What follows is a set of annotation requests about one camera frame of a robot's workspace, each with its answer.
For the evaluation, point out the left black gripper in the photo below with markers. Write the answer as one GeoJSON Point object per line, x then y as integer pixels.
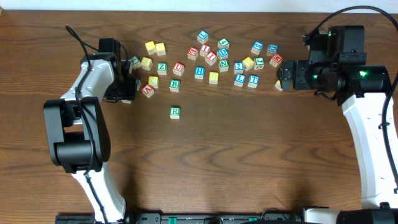
{"type": "Point", "coordinates": [126, 86]}

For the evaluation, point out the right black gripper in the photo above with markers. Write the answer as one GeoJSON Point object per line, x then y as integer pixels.
{"type": "Point", "coordinates": [303, 68]}

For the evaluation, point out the green B block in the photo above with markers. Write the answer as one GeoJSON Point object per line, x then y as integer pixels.
{"type": "Point", "coordinates": [174, 85]}

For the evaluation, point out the green R block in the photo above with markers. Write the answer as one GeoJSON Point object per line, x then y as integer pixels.
{"type": "Point", "coordinates": [175, 112]}

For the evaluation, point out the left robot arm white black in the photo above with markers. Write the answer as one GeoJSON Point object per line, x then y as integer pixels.
{"type": "Point", "coordinates": [78, 137]}

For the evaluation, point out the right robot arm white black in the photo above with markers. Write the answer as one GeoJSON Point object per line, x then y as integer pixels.
{"type": "Point", "coordinates": [337, 64]}

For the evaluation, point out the blue P block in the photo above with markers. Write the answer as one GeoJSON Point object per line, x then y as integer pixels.
{"type": "Point", "coordinates": [138, 84]}

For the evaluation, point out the yellow block far right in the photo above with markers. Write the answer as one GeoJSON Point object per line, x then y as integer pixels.
{"type": "Point", "coordinates": [278, 85]}

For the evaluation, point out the red M block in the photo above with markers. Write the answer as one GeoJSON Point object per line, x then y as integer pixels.
{"type": "Point", "coordinates": [276, 60]}

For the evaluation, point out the red A block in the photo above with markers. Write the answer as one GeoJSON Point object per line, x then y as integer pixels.
{"type": "Point", "coordinates": [147, 90]}

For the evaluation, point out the green L block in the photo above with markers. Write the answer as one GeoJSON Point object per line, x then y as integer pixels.
{"type": "Point", "coordinates": [135, 62]}

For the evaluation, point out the yellow C block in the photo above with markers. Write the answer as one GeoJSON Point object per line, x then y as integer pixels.
{"type": "Point", "coordinates": [153, 81]}

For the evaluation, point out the yellow block beside L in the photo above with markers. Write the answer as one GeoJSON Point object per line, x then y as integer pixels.
{"type": "Point", "coordinates": [146, 63]}

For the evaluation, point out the blue D block right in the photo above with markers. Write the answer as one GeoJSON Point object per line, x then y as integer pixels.
{"type": "Point", "coordinates": [272, 50]}

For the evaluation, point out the blue d block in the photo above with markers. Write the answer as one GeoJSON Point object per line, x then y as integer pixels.
{"type": "Point", "coordinates": [223, 53]}
{"type": "Point", "coordinates": [272, 50]}

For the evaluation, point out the green J block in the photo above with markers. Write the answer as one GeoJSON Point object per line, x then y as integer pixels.
{"type": "Point", "coordinates": [259, 63]}

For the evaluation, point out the blue T block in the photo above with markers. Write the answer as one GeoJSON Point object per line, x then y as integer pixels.
{"type": "Point", "coordinates": [253, 81]}

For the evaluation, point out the green Z block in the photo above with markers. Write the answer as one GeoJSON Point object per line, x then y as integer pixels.
{"type": "Point", "coordinates": [162, 68]}

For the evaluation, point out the blue 5 block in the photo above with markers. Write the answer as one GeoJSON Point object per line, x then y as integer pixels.
{"type": "Point", "coordinates": [257, 47]}

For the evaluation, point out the yellow block centre right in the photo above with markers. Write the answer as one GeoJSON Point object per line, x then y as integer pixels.
{"type": "Point", "coordinates": [248, 63]}

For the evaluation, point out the yellow block top left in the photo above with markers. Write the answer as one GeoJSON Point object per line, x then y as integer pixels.
{"type": "Point", "coordinates": [150, 47]}

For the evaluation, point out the yellow S block top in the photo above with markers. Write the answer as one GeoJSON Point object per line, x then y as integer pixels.
{"type": "Point", "coordinates": [160, 49]}

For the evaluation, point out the blue L block lower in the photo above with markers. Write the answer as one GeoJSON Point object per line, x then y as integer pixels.
{"type": "Point", "coordinates": [239, 80]}

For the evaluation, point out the blue l block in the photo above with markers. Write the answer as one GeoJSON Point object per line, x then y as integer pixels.
{"type": "Point", "coordinates": [202, 37]}
{"type": "Point", "coordinates": [239, 80]}

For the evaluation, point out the blue 2 block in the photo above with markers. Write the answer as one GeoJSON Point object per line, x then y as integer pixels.
{"type": "Point", "coordinates": [238, 67]}

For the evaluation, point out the red U block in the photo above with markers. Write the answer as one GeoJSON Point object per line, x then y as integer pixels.
{"type": "Point", "coordinates": [178, 69]}

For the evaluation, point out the green N block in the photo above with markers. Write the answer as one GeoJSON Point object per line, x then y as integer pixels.
{"type": "Point", "coordinates": [223, 65]}

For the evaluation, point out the blue D block centre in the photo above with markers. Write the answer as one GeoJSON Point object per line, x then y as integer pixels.
{"type": "Point", "coordinates": [223, 53]}

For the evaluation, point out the green 4 block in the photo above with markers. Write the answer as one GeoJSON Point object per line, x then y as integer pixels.
{"type": "Point", "coordinates": [223, 43]}

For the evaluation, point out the blue H block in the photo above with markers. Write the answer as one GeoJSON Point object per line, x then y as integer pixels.
{"type": "Point", "coordinates": [199, 73]}

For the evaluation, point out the red E block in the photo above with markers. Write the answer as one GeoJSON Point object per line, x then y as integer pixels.
{"type": "Point", "coordinates": [193, 53]}

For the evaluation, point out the red I block lower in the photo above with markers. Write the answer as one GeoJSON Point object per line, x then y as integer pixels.
{"type": "Point", "coordinates": [211, 58]}

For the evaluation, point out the red i block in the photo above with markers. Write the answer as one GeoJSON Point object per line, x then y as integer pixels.
{"type": "Point", "coordinates": [204, 50]}
{"type": "Point", "coordinates": [211, 58]}

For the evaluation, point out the red I block upper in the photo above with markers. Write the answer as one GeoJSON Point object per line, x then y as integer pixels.
{"type": "Point", "coordinates": [204, 50]}

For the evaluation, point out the blue L block top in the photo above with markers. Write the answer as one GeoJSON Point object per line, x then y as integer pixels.
{"type": "Point", "coordinates": [202, 37]}

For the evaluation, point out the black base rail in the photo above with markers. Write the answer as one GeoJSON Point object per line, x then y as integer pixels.
{"type": "Point", "coordinates": [271, 215]}

